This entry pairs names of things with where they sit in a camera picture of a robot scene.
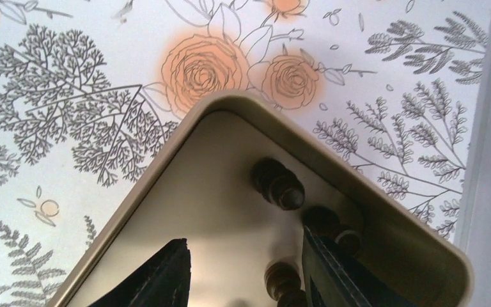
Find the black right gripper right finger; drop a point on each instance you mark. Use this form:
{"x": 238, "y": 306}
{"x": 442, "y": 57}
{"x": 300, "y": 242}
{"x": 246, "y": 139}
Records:
{"x": 332, "y": 277}

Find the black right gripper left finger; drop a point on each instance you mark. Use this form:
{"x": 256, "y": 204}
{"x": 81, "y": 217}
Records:
{"x": 163, "y": 280}

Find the dark wooden chess piece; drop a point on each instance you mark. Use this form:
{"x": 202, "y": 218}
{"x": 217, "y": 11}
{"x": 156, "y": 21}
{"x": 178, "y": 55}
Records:
{"x": 326, "y": 223}

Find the dark chess piece in tin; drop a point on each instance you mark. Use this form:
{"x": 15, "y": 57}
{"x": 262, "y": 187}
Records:
{"x": 277, "y": 184}
{"x": 283, "y": 285}

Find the gold tin right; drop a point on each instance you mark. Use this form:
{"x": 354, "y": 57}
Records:
{"x": 199, "y": 188}

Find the floral patterned table mat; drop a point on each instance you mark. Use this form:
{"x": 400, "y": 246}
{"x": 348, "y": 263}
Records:
{"x": 90, "y": 91}

